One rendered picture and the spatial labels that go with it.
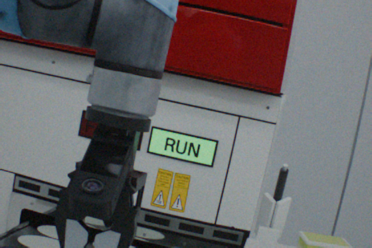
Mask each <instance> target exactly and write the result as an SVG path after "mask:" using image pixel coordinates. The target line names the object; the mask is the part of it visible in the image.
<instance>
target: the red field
mask: <svg viewBox="0 0 372 248"><path fill-rule="evenodd" d="M85 114H86V113H84V117H83V121H82V127H81V131H80V134H81V135H84V136H89V137H93V135H94V132H95V131H99V129H100V124H99V123H97V122H93V121H91V120H87V119H85Z"/></svg>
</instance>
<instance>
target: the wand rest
mask: <svg viewBox="0 0 372 248"><path fill-rule="evenodd" d="M290 202H291V198H290V196H289V197H287V198H285V199H283V200H280V201H278V202H277V203H276V201H275V200H274V199H273V198H272V197H271V196H270V195H269V194H268V192H266V193H264V195H263V198H262V203H261V207H260V212H259V216H258V221H257V224H256V227H255V230H254V233H255V234H256V236H257V237H256V243H255V245H254V248H275V247H276V242H277V239H280V238H281V234H282V230H283V227H284V223H285V221H286V218H287V214H288V210H289V207H290ZM275 206H276V208H275ZM274 209H275V210H274ZM272 214H273V216H272ZM271 220H272V221H271ZM270 222H271V224H270Z"/></svg>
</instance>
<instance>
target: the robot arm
mask: <svg viewBox="0 0 372 248"><path fill-rule="evenodd" d="M178 2H179V0H0V29H1V30H2V31H3V32H6V33H12V34H15V35H18V36H19V35H20V36H22V38H24V39H31V38H33V39H38V40H42V41H49V42H53V43H60V44H64V45H69V46H71V45H72V46H75V47H80V48H85V49H94V50H96V56H95V60H94V65H95V66H94V70H93V74H87V76H86V82H87V83H90V84H91V85H90V88H89V91H88V97H87V101H88V103H90V104H91V106H87V108H86V114H85V119H87V120H91V121H93V122H97V123H99V124H100V129H99V131H95V132H94V135H93V137H92V139H91V141H90V143H89V145H88V148H87V150H86V152H85V154H84V157H83V159H82V160H81V161H79V162H76V165H75V168H76V169H75V170H74V171H73V172H70V173H68V177H69V178H70V182H69V183H68V185H67V186H68V187H67V189H60V190H59V195H60V199H59V201H58V203H57V204H58V205H57V207H56V210H55V212H56V213H55V219H54V223H55V225H56V232H57V235H58V242H59V245H60V248H86V246H87V245H88V244H89V242H90V240H91V234H92V231H91V229H90V228H89V227H88V226H87V225H86V224H85V218H86V217H87V216H88V217H91V218H95V219H99V220H102V221H103V222H104V225H105V226H106V227H111V226H112V227H111V229H108V230H103V231H101V232H99V233H97V234H96V236H95V238H94V248H129V247H130V245H131V244H132V243H133V241H134V237H135V235H136V231H137V228H138V225H137V222H136V217H137V216H139V215H140V209H141V201H142V199H143V193H144V189H145V184H146V182H145V181H146V177H147V173H146V172H141V171H137V170H135V169H134V161H135V157H136V151H137V148H138V142H139V138H140V133H141V132H149V127H150V124H151V120H150V119H149V117H152V116H154V115H155V111H156V108H157V101H158V98H159V92H160V88H161V82H162V80H160V79H162V75H163V70H164V66H165V64H166V60H167V54H168V50H169V45H170V41H171V36H172V32H173V27H174V23H176V21H177V18H176V13H177V6H178ZM137 190H138V194H137V197H136V199H137V200H136V206H135V207H134V194H135V193H136V192H137ZM113 222H114V224H113ZM112 224H113V225H112Z"/></svg>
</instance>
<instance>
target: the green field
mask: <svg viewBox="0 0 372 248"><path fill-rule="evenodd" d="M215 146H216V142H212V141H208V140H202V139H199V138H194V137H190V136H184V135H180V134H175V133H171V132H166V131H162V130H156V129H153V133H152V136H151V146H150V149H149V151H150V152H155V153H158V154H164V155H167V156H173V157H176V158H181V159H185V160H191V161H194V162H199V163H202V164H207V165H211V162H212V161H213V155H214V151H215Z"/></svg>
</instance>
